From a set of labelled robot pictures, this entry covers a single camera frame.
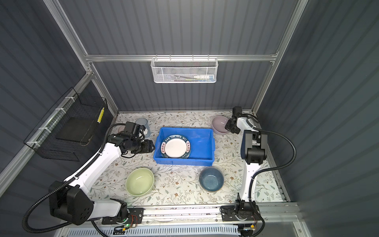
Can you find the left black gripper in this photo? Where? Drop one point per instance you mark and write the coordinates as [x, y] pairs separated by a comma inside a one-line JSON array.
[[148, 147]]

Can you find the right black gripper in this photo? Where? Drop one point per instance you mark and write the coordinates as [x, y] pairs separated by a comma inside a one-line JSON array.
[[228, 127]]

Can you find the pink ceramic bowl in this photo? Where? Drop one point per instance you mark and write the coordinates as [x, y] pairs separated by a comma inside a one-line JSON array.
[[218, 125]]

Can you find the blue plastic bin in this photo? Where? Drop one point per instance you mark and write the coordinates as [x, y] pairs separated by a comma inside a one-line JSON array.
[[200, 150]]

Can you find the green ceramic bowl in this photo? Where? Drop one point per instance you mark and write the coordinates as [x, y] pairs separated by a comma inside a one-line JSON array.
[[140, 182]]

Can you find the white plate dark green rim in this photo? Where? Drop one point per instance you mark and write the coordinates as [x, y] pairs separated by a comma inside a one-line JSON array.
[[176, 147]]

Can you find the dark blue ceramic bowl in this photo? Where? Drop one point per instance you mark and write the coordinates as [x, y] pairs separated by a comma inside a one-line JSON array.
[[211, 179]]

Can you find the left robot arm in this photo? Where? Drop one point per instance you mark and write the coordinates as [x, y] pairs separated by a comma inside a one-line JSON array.
[[70, 201]]

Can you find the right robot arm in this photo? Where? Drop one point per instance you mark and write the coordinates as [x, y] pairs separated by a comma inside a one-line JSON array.
[[253, 153]]

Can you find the pink translucent plastic cup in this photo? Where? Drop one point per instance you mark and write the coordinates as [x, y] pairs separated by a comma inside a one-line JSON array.
[[121, 128]]

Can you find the blue translucent plastic cup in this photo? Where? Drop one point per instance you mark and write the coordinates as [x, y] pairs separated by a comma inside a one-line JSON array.
[[144, 122]]

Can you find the yellow tag on basket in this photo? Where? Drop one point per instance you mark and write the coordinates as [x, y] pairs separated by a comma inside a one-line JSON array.
[[101, 113]]

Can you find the white marker in basket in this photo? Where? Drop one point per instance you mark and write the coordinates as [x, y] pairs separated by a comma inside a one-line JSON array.
[[203, 78]]

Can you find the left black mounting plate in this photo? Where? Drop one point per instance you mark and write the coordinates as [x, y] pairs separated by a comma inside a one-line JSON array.
[[126, 216]]

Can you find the black mounting plate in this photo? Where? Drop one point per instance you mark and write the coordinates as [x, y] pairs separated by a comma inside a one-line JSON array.
[[126, 216], [232, 213]]

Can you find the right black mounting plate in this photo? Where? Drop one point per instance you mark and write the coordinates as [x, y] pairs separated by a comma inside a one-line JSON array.
[[232, 213]]

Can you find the black wire wall basket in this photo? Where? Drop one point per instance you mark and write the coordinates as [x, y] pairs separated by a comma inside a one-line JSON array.
[[69, 129]]

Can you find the white wire mesh basket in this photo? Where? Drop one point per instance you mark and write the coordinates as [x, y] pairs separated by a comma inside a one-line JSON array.
[[177, 70]]

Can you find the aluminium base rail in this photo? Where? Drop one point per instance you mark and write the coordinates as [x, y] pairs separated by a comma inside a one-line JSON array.
[[277, 219]]

